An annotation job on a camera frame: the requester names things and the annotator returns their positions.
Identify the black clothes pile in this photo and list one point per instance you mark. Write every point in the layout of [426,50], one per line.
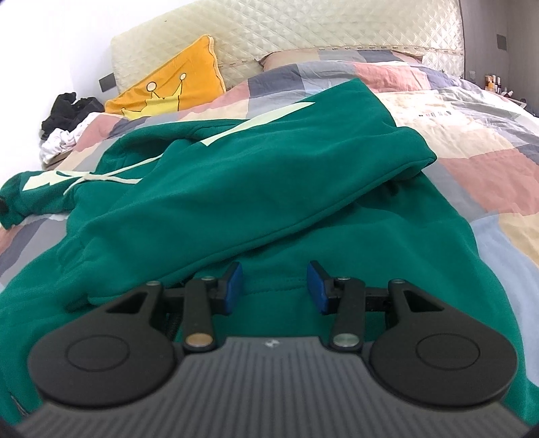
[63,109]

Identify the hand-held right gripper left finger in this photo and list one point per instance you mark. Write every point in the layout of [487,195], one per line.
[235,286]

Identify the yellow crown print pillow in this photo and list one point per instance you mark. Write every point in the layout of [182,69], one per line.
[185,84]

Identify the white crumpled cloth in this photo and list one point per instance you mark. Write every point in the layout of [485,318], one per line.
[59,141]

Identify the cream quilted headboard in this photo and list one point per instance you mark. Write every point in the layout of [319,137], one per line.
[316,25]

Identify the group of cosmetic bottles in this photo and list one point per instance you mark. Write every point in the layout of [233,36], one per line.
[503,86]

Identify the dark wall switch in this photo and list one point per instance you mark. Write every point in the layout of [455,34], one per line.
[502,42]
[107,82]

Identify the yellow bottle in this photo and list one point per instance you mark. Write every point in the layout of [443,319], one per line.
[489,84]

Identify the green hoodie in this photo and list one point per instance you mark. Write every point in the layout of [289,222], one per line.
[273,189]

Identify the grey wood-grain wardrobe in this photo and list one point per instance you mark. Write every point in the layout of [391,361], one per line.
[505,21]

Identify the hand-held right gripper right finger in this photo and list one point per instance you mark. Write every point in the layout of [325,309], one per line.
[318,286]

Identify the beige patchwork pillow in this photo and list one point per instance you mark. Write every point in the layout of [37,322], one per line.
[303,57]

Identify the patchwork checked duvet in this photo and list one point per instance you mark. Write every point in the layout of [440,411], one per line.
[484,139]

